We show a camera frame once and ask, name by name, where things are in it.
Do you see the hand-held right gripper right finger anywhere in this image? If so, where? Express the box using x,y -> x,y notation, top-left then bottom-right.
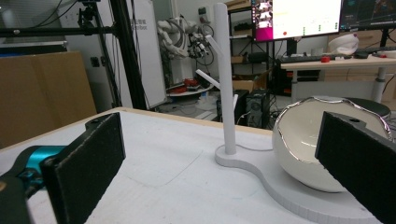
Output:
314,110 -> 396,224

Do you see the white rounded headset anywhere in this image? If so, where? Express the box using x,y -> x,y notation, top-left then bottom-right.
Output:
327,33 -> 360,57

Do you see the round white table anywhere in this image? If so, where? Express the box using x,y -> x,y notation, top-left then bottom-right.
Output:
165,83 -> 216,98

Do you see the white tree-shaped stand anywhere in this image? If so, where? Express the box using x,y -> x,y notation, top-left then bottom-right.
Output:
195,2 -> 385,224

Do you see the black shelf rack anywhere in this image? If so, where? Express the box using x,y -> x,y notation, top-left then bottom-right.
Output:
228,5 -> 273,77

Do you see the white standing panel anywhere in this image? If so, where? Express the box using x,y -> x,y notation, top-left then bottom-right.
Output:
119,0 -> 168,110

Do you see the light wooden desk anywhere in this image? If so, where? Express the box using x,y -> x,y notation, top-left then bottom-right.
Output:
279,55 -> 396,104

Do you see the dark computer monitor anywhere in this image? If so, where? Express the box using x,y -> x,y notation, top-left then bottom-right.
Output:
339,0 -> 396,33

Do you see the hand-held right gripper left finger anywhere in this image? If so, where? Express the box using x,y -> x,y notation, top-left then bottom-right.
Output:
40,112 -> 127,224

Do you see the bright computer monitor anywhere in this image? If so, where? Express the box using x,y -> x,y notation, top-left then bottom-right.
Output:
250,0 -> 344,43

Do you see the brown cardboard panel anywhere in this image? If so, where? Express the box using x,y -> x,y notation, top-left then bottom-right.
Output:
0,50 -> 98,150

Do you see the black keyboard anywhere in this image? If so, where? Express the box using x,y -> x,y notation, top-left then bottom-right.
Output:
277,53 -> 336,64

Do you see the black computer tower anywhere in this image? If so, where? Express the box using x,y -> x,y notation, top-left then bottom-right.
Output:
245,89 -> 271,129

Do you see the brown cardboard box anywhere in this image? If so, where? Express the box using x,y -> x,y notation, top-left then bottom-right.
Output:
231,69 -> 272,93

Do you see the black metal frame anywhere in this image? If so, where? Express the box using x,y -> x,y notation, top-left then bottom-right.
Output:
0,0 -> 148,111

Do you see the thin white cord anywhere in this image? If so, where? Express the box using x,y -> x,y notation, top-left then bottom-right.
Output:
235,143 -> 276,153

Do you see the black camera on frame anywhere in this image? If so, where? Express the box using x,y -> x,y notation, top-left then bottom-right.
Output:
77,0 -> 103,28

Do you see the white egg-shaped bowl silver rim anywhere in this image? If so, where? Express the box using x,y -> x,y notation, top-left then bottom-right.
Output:
272,95 -> 393,193

